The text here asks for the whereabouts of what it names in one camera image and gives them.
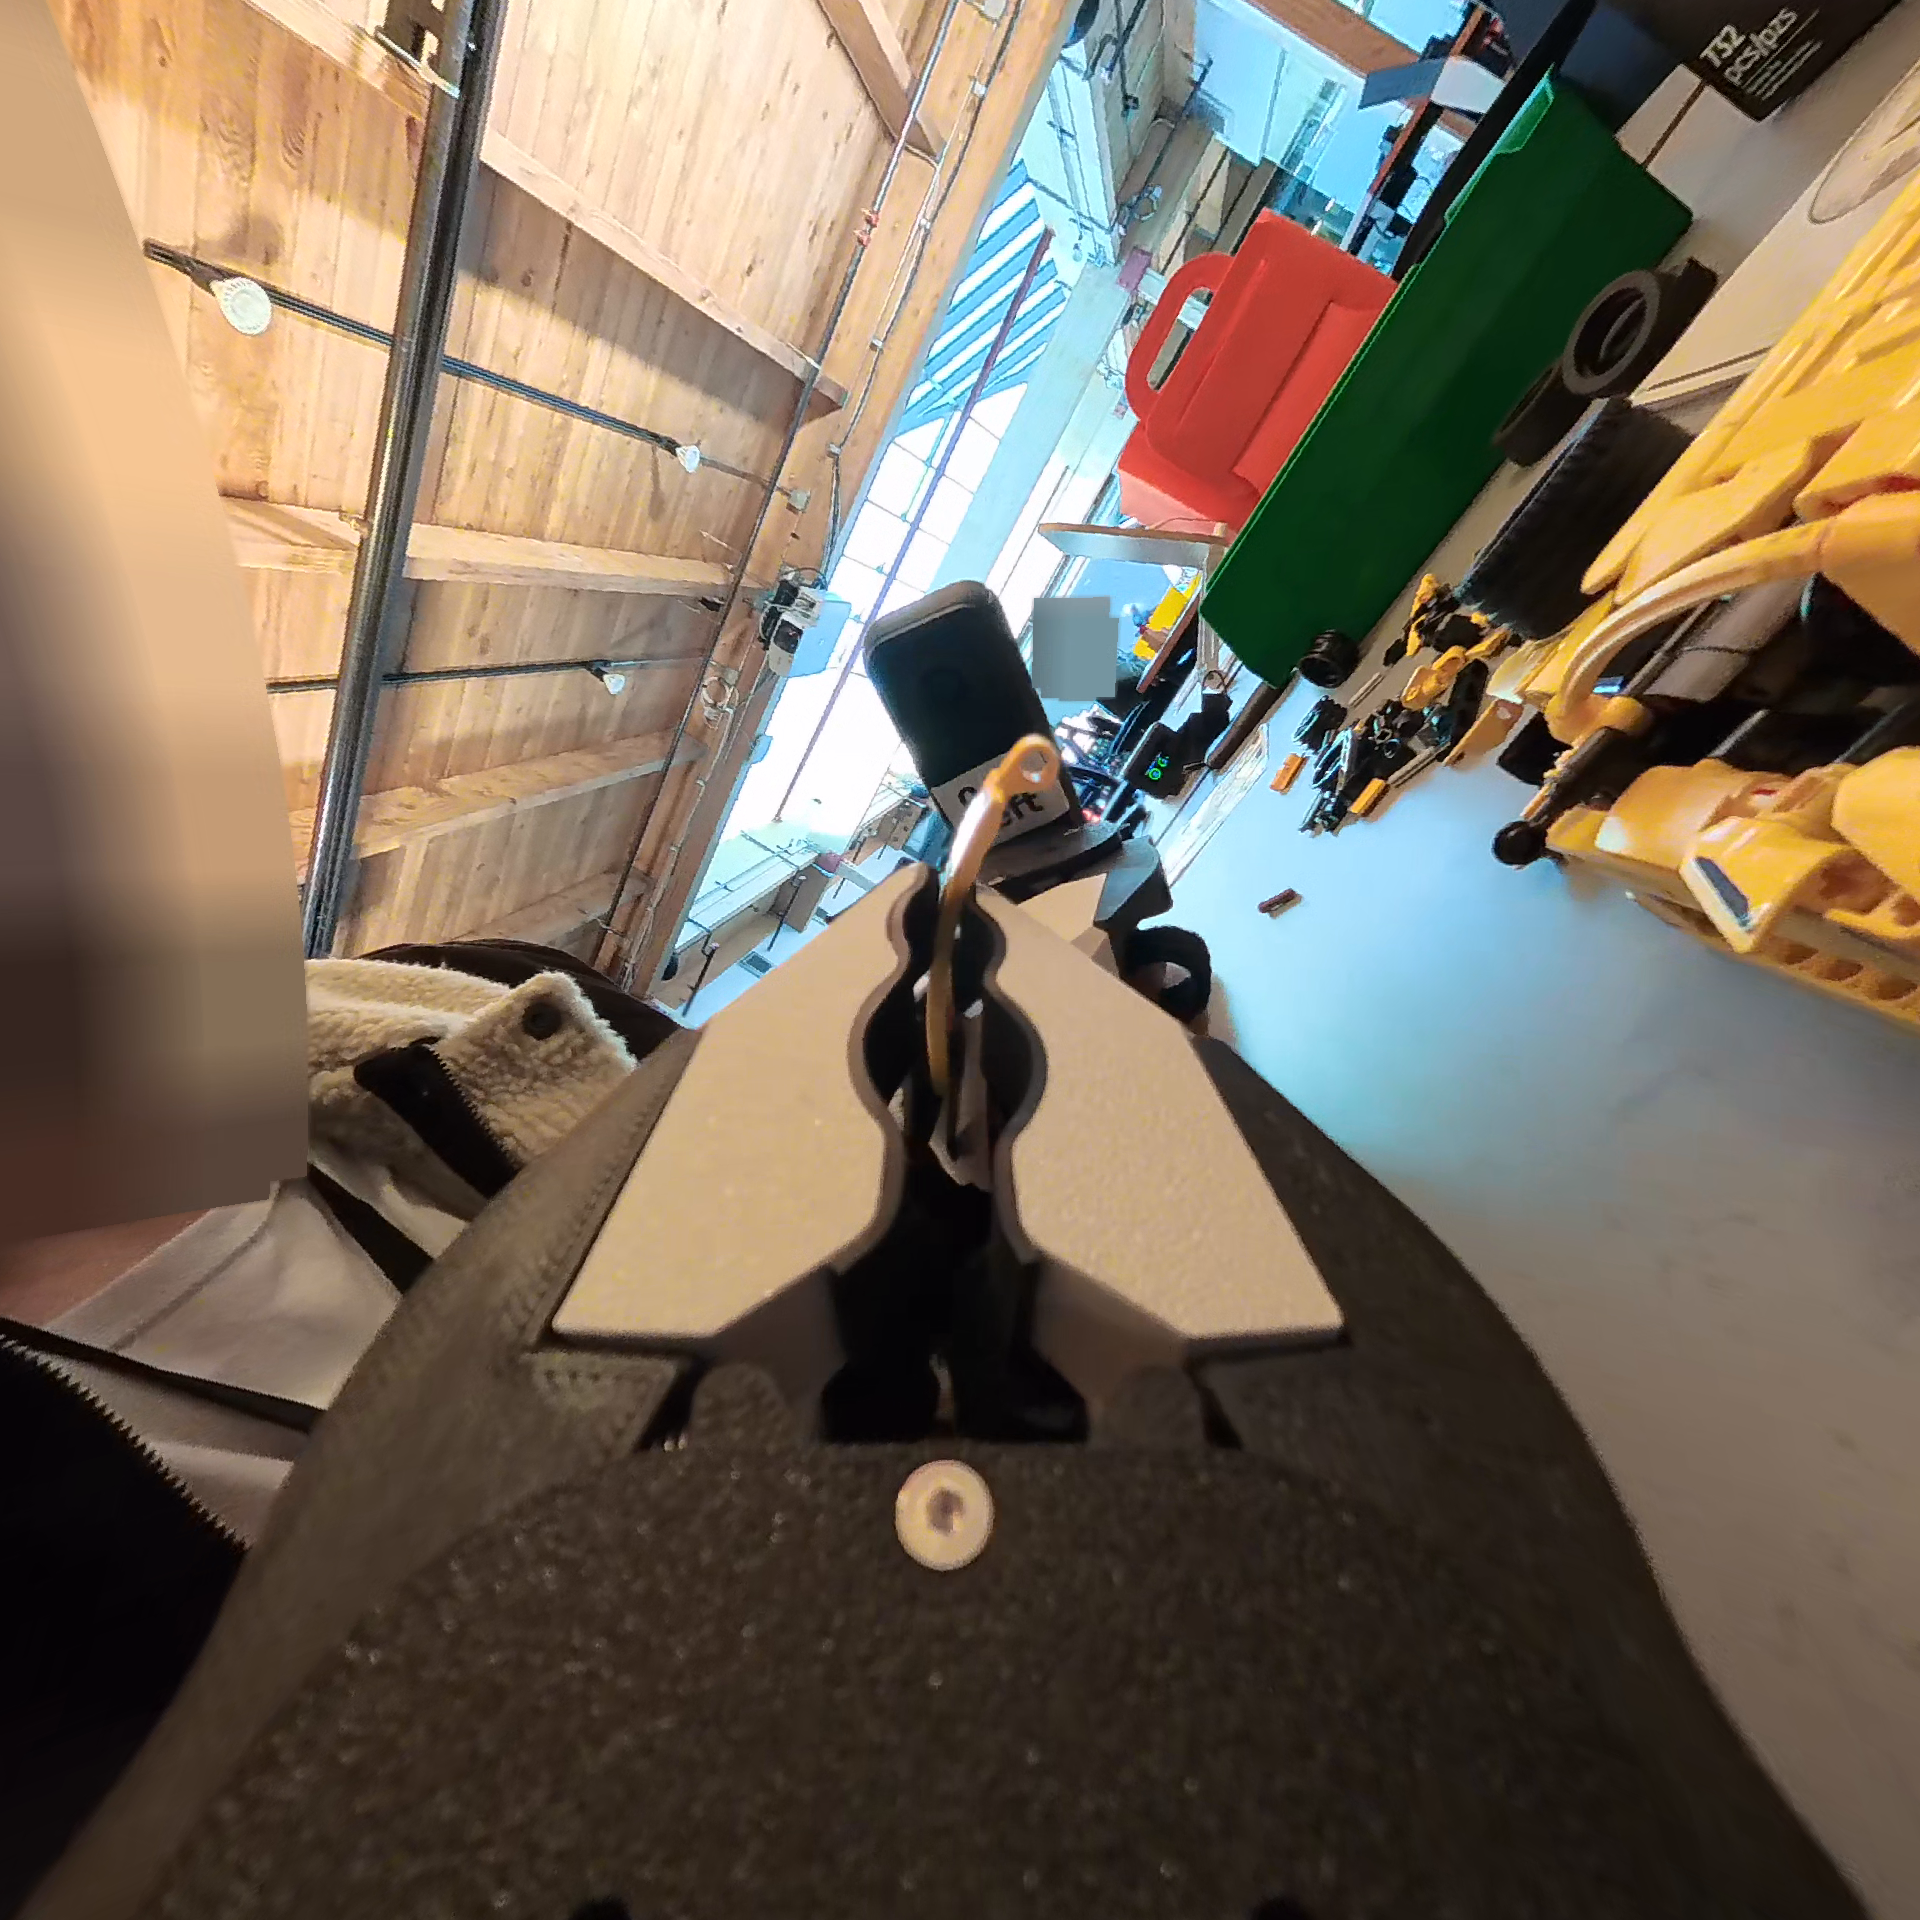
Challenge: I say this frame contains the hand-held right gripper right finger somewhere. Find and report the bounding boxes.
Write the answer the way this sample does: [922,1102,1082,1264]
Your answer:
[977,885,1347,1420]

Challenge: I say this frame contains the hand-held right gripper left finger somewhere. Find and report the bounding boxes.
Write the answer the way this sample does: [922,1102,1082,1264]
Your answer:
[549,861,945,1433]

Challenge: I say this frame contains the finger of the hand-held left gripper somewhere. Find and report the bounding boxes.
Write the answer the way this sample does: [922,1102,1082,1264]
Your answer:
[1030,878,1126,974]
[926,1016,994,1191]

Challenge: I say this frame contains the yellow flexible toy hose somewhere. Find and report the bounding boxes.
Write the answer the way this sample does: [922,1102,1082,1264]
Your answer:
[922,729,1071,1134]

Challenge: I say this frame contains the yellow toy brick car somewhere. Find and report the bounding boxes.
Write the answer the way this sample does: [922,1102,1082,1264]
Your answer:
[1488,151,1920,1032]

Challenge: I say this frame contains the grey desk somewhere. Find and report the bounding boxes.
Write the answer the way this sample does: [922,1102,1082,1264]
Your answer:
[1142,60,1920,1920]

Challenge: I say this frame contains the ceiling mounted device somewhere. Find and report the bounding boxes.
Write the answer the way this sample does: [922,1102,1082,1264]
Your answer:
[755,573,858,681]

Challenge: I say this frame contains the large window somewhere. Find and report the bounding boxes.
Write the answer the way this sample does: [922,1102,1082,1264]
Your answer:
[681,158,1082,975]

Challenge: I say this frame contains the white paper sheet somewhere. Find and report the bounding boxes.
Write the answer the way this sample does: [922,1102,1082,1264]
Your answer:
[1160,719,1274,888]

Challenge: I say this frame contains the pile of yellow black bricks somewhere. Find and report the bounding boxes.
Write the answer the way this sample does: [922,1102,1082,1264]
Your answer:
[1294,573,1520,837]

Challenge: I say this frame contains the red tote bag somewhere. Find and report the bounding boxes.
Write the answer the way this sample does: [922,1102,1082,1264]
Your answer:
[1114,207,1402,531]

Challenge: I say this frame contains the green plastic bin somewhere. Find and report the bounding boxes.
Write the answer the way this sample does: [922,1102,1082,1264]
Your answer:
[1198,76,1701,692]

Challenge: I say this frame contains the light grey top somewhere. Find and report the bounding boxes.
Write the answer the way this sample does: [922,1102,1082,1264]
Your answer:
[41,1176,401,1518]

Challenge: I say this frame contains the metal ceiling pipe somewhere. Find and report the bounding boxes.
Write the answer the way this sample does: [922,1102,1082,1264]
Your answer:
[297,0,509,961]

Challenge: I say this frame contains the black toy tyre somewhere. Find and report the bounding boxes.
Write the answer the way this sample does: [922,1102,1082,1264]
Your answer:
[1558,267,1722,401]
[1488,381,1635,470]
[1458,401,1701,643]

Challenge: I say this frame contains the open instruction booklet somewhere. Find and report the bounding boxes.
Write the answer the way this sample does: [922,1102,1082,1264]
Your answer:
[1627,81,1920,407]

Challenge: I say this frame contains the toy car set box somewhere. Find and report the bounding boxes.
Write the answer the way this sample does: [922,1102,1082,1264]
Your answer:
[1693,0,1912,126]

